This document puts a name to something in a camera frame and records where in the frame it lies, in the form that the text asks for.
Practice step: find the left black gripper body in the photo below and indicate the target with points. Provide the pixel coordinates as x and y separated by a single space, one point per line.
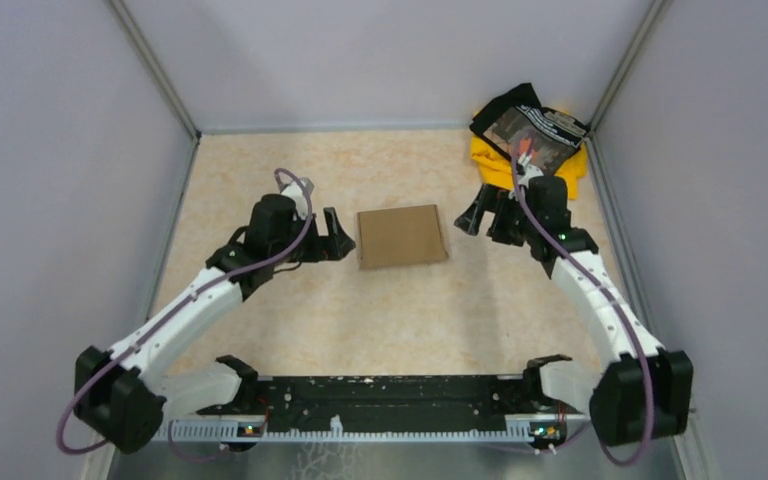
297 226

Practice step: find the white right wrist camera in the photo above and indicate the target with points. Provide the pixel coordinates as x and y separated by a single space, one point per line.
525 170

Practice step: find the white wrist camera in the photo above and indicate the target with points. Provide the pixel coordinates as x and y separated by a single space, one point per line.
299 192
525 170

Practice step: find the brown cardboard box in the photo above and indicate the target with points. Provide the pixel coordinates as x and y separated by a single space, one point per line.
400 237

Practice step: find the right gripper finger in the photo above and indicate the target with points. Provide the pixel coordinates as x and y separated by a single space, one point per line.
503 219
470 220

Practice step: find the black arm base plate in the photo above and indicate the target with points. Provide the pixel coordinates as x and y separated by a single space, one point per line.
397 404

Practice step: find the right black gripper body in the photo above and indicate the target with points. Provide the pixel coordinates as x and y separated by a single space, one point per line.
524 224

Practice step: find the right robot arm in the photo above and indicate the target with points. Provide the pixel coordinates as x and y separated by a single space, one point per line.
642 390

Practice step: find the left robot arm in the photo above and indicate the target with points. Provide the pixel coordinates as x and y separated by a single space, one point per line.
152 351

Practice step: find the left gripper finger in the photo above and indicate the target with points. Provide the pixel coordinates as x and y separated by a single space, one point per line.
311 242
336 244

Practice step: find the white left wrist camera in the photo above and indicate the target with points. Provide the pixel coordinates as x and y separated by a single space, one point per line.
299 192

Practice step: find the yellow folded cloth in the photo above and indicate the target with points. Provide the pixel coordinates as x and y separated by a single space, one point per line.
496 170

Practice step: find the aluminium front rail frame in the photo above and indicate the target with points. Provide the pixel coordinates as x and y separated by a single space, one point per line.
537 431

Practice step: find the black printed folded shirt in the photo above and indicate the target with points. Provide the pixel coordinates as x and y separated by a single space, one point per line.
516 124

